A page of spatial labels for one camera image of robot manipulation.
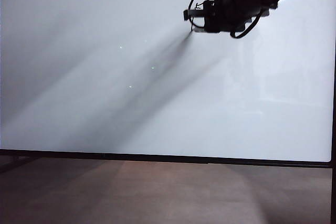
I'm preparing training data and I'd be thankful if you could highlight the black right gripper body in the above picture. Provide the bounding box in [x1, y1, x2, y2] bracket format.
[203, 0, 286, 33]

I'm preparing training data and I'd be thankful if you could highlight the tape-wrapped black right gripper finger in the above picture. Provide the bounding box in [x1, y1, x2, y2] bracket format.
[183, 8, 206, 22]

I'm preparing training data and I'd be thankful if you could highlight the white whiteboard with black frame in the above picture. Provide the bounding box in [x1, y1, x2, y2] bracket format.
[0, 0, 336, 168]

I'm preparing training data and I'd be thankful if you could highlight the black whiteboard stand post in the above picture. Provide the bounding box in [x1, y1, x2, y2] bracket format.
[329, 140, 336, 224]

